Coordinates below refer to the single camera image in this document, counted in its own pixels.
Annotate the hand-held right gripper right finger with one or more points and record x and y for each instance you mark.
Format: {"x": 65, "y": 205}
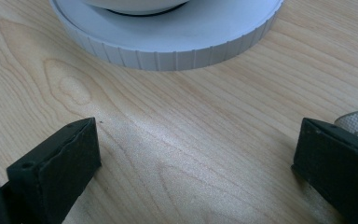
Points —
{"x": 338, "y": 161}

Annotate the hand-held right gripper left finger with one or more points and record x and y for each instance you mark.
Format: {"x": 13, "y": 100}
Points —
{"x": 59, "y": 168}

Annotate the round grey ribbed tray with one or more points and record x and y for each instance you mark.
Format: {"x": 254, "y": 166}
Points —
{"x": 180, "y": 37}

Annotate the white bowl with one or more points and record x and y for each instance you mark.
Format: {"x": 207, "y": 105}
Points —
{"x": 136, "y": 5}

